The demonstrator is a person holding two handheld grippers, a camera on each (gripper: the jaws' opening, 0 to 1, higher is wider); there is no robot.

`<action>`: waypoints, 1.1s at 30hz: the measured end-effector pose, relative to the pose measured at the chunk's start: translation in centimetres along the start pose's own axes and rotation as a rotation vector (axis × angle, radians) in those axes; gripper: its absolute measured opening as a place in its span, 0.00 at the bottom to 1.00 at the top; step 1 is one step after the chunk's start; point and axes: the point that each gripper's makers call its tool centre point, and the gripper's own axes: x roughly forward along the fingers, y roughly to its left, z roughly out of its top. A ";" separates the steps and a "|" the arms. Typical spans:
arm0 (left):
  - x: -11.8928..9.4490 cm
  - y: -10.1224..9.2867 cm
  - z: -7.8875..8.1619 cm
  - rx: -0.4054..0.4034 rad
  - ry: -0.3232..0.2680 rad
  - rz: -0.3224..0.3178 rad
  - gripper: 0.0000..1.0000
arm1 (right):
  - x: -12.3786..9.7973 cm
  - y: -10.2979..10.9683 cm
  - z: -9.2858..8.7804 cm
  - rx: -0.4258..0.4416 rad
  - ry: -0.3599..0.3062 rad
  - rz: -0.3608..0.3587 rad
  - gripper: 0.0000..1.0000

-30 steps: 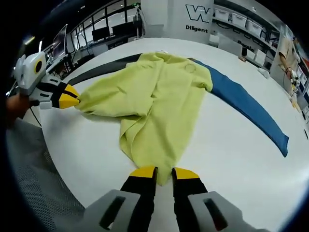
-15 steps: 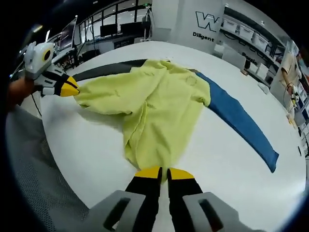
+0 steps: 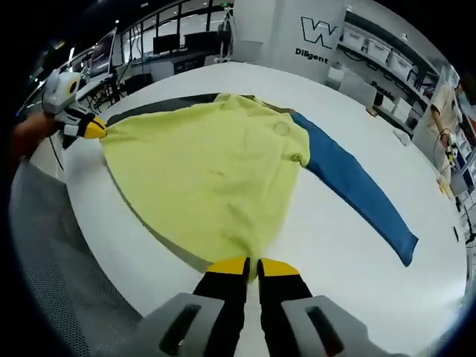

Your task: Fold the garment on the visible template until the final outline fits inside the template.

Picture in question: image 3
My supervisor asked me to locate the yellow blue grey garment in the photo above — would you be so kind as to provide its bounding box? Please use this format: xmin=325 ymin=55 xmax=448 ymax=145
xmin=100 ymin=91 xmax=420 ymax=287

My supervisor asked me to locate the grey panel chair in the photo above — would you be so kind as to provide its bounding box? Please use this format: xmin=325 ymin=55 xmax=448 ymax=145
xmin=340 ymin=70 xmax=377 ymax=109

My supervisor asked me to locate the large dark screen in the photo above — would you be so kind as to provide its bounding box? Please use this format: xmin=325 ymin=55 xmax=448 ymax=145
xmin=91 ymin=28 xmax=117 ymax=77

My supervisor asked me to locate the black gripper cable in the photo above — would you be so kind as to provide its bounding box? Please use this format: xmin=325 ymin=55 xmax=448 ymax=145
xmin=46 ymin=135 xmax=68 ymax=174

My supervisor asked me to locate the grey metal shelf rack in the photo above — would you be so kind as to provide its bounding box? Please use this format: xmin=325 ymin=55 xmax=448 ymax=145
xmin=336 ymin=14 xmax=447 ymax=112

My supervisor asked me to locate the white storage bin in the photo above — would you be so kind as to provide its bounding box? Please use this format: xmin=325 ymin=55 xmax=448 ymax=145
xmin=388 ymin=50 xmax=414 ymax=71
xmin=344 ymin=28 xmax=370 ymax=48
xmin=366 ymin=36 xmax=392 ymax=57

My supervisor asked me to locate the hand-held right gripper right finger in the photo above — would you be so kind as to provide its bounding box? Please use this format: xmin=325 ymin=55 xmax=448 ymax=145
xmin=257 ymin=257 xmax=376 ymax=357

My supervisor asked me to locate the black monitor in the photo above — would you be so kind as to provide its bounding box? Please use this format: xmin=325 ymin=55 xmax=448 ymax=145
xmin=184 ymin=31 xmax=219 ymax=51
xmin=152 ymin=33 xmax=181 ymax=55

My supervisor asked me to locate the grey mesh chair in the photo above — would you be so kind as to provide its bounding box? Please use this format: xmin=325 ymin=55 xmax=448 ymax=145
xmin=9 ymin=161 xmax=144 ymax=357

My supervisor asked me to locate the white floor stand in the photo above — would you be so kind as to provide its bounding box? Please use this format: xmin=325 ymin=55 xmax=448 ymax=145
xmin=217 ymin=7 xmax=237 ymax=62

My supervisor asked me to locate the white box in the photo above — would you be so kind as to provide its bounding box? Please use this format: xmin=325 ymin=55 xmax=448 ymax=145
xmin=392 ymin=98 xmax=412 ymax=122

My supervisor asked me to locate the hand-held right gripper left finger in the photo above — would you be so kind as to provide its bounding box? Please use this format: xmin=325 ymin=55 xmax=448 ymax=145
xmin=135 ymin=255 xmax=251 ymax=357

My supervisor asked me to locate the person's left hand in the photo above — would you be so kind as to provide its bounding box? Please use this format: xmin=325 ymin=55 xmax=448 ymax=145
xmin=12 ymin=110 xmax=62 ymax=161

